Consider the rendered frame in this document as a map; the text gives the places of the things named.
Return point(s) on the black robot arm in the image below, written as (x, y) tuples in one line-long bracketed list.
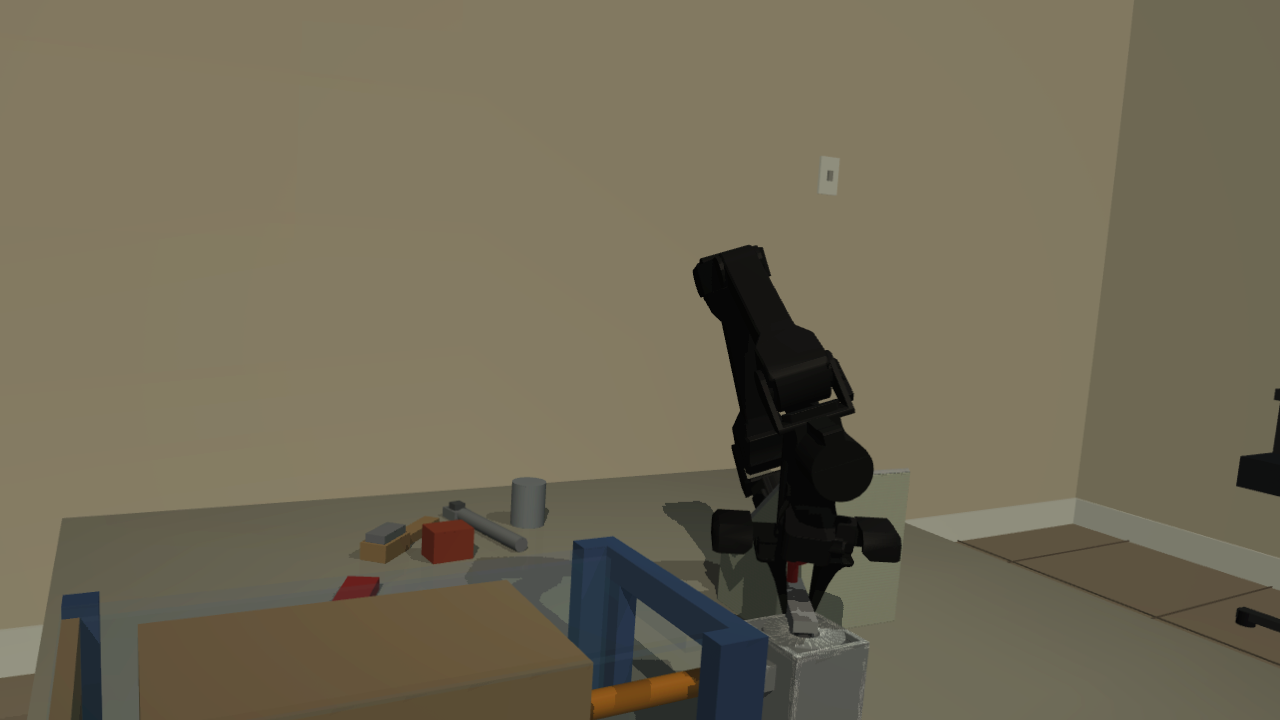
[(778, 366)]

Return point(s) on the grey crank handle with red knob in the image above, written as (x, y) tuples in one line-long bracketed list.
[(799, 610)]

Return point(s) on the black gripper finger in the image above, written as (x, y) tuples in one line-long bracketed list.
[(822, 575), (778, 566)]

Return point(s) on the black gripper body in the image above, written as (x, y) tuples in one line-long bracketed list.
[(733, 532)]

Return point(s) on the grey cylinder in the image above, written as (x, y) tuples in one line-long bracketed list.
[(528, 503)]

